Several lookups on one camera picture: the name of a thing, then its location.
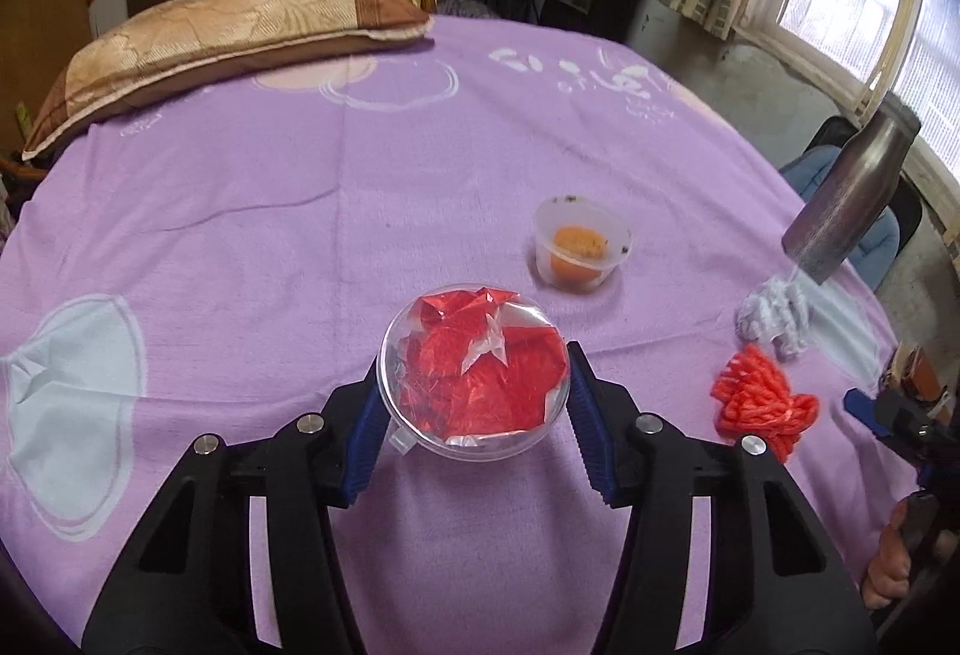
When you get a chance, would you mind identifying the white knitted yarn piece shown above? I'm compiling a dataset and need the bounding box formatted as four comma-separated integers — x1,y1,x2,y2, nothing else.
735,276,815,360

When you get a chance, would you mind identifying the brown key pouch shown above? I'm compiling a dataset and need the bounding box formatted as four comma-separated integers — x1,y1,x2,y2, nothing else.
889,343,947,405

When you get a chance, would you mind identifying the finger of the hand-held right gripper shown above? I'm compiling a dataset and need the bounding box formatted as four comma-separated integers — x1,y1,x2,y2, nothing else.
844,387,938,468

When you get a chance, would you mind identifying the orange food lump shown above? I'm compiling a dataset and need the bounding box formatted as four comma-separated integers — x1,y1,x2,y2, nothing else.
553,226,608,262

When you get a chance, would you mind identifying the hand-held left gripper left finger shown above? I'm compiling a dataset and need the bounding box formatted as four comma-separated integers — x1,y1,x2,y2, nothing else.
81,358,391,655

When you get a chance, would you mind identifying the small plastic sauce cup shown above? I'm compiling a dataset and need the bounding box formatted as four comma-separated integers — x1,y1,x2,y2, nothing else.
534,196,632,294

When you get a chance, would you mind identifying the person's right hand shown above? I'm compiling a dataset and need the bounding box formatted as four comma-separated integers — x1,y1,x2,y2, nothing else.
862,501,912,611

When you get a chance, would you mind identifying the clear round plastic container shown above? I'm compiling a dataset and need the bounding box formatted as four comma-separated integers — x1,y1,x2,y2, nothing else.
379,282,575,463

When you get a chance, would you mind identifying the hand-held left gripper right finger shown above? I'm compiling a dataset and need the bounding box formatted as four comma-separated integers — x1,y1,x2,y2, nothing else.
566,340,878,655

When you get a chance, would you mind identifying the red foil wrapper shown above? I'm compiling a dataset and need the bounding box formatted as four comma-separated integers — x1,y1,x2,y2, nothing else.
397,286,567,435

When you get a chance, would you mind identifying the brown beige pillow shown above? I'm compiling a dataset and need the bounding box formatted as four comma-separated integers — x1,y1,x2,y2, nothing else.
21,0,434,161

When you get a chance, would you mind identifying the red mesh net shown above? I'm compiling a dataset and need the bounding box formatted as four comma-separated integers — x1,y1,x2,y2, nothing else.
711,346,820,465

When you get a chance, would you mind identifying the steel water bottle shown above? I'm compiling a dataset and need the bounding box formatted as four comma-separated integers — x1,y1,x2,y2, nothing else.
781,91,922,285

